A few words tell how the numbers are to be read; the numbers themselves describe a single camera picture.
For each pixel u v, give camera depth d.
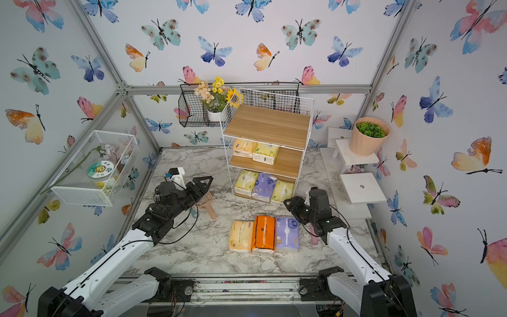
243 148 0.82
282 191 0.96
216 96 0.85
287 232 0.83
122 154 0.78
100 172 0.65
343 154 0.88
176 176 0.69
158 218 0.58
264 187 0.97
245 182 0.99
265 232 0.81
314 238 0.86
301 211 0.72
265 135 0.68
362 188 0.85
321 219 0.63
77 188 0.61
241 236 0.83
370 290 0.41
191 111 1.01
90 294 0.41
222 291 0.75
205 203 0.97
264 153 0.79
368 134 0.78
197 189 0.66
